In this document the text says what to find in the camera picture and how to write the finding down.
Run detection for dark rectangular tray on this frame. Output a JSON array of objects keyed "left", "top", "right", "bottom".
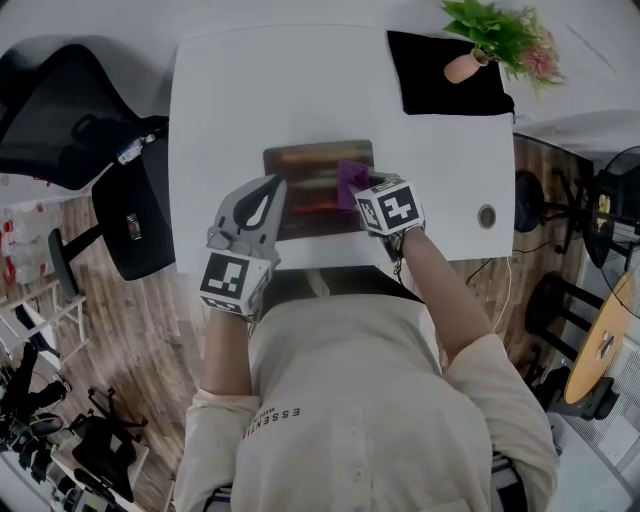
[{"left": 262, "top": 138, "right": 375, "bottom": 242}]

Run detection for person's right forearm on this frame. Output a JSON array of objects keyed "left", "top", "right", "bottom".
[{"left": 394, "top": 227, "right": 494, "bottom": 374}]

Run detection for person's cream shirt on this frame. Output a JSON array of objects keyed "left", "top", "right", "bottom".
[{"left": 172, "top": 292, "right": 560, "bottom": 512}]

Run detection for purple cloth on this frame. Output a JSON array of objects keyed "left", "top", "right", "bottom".
[{"left": 337, "top": 159, "right": 372, "bottom": 212}]

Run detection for large black floor fan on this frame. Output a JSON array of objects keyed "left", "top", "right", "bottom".
[{"left": 584, "top": 144, "right": 640, "bottom": 321}]

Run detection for black wrist bands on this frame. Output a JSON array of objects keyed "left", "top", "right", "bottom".
[{"left": 388, "top": 232, "right": 407, "bottom": 281}]

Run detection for black floor cable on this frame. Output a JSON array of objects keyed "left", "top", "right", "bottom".
[{"left": 467, "top": 239, "right": 554, "bottom": 282}]

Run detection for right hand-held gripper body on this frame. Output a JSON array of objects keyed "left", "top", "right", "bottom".
[{"left": 354, "top": 172, "right": 427, "bottom": 237}]

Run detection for black swivel chair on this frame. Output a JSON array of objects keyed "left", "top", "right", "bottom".
[{"left": 69, "top": 387, "right": 150, "bottom": 504}]

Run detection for white metal rack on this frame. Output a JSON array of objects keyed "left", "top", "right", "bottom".
[{"left": 0, "top": 279, "right": 91, "bottom": 372}]

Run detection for pink ceramic vase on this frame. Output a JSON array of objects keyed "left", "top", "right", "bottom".
[{"left": 443, "top": 47, "right": 489, "bottom": 85}]

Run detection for black cloth mat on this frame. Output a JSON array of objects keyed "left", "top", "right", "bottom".
[{"left": 386, "top": 29, "right": 516, "bottom": 117}]

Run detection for green artificial plant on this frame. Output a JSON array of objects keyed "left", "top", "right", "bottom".
[{"left": 439, "top": 0, "right": 566, "bottom": 95}]

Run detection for white floor cable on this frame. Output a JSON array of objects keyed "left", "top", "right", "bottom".
[{"left": 492, "top": 257, "right": 515, "bottom": 332}]

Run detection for black mesh office chair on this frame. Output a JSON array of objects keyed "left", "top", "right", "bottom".
[{"left": 0, "top": 43, "right": 176, "bottom": 281}]

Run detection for clear water jug red cap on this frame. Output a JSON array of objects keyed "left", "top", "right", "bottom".
[{"left": 0, "top": 202, "right": 64, "bottom": 286}]

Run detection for person's white shoe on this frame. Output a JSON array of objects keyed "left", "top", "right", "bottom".
[{"left": 305, "top": 269, "right": 331, "bottom": 300}]

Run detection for black round stool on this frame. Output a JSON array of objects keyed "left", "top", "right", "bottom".
[
  {"left": 524, "top": 272, "right": 606, "bottom": 362},
  {"left": 513, "top": 169, "right": 601, "bottom": 254}
]

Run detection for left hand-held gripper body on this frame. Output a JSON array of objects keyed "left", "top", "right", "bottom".
[{"left": 198, "top": 225, "right": 282, "bottom": 317}]

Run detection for round wooden table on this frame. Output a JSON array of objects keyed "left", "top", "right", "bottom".
[{"left": 563, "top": 269, "right": 640, "bottom": 406}]

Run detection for person's left forearm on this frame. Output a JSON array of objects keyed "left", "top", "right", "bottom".
[{"left": 199, "top": 305, "right": 254, "bottom": 399}]

